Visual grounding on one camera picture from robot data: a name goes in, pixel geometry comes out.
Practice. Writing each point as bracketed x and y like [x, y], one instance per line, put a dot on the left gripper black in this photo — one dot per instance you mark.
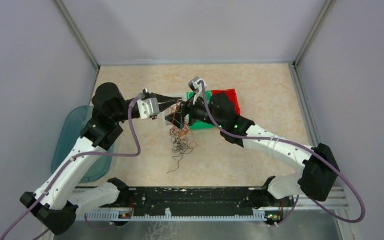
[163, 100]

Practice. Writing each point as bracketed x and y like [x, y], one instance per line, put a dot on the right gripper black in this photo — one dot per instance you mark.
[188, 108]

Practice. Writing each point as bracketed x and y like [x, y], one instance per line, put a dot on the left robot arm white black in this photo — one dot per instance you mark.
[55, 204]

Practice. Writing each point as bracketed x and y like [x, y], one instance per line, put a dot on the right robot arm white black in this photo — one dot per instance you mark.
[315, 166]

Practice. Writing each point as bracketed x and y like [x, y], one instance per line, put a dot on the white plastic bin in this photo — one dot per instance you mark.
[166, 124]

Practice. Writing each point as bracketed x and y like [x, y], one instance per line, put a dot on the green plastic bin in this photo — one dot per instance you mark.
[199, 125]

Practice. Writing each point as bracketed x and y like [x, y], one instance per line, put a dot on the red plastic bin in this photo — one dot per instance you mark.
[231, 95]

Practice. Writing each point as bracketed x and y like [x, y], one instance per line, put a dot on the teal plastic container lid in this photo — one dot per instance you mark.
[74, 124]

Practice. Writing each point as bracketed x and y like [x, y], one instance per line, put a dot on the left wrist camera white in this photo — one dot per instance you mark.
[148, 108]

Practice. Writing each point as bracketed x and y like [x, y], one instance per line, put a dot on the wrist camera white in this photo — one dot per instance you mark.
[148, 108]
[198, 86]

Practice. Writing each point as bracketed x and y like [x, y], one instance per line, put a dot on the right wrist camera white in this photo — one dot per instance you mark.
[198, 86]

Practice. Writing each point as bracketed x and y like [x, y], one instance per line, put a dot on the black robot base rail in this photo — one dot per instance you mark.
[197, 201]

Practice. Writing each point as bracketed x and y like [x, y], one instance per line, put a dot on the aluminium frame post left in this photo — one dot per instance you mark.
[76, 33]

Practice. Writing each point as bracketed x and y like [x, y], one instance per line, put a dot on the aluminium frame post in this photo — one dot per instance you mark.
[319, 21]
[76, 33]

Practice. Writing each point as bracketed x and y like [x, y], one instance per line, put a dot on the white slotted cable duct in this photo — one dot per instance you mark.
[112, 215]

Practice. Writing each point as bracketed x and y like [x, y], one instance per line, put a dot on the aluminium frame post right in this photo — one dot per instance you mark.
[319, 21]

